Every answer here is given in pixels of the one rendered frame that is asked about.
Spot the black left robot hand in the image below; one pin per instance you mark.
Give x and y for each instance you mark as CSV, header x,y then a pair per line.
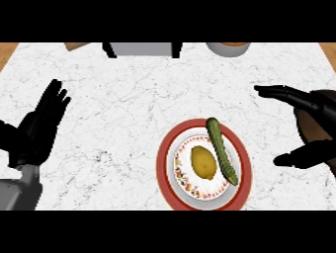
x,y
35,131

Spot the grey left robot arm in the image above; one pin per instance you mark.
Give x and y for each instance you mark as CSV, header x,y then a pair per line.
x,y
15,194

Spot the yellow lemon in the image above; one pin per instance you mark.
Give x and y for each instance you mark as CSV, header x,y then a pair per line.
x,y
203,162

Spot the grey appliance with black legs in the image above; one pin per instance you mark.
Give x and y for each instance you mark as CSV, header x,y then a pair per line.
x,y
141,49

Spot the green cucumber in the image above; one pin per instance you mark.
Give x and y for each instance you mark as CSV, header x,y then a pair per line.
x,y
221,148

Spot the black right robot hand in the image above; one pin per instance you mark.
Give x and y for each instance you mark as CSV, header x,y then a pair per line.
x,y
321,108

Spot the tan wooden block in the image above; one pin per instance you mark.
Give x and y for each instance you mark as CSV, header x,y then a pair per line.
x,y
76,45

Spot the red rimmed white plate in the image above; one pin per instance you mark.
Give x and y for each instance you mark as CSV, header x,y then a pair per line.
x,y
202,164

